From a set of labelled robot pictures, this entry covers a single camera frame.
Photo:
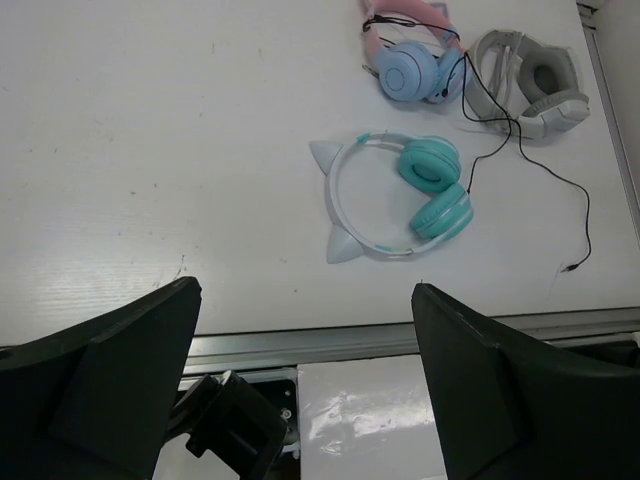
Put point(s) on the teal cat-ear headphones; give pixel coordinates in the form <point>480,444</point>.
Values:
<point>430,164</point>

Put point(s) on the aluminium table edge rail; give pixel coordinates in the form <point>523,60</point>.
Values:
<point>275,349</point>

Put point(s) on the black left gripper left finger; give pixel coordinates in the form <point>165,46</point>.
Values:
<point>93,401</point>

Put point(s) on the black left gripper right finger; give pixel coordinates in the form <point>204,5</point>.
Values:
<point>509,406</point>

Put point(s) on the pink and blue cat-ear headphones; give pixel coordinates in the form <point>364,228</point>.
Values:
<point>408,71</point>

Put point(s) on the white and grey gaming headset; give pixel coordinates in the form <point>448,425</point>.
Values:
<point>548,76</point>

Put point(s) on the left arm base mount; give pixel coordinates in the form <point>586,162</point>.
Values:
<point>246,428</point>

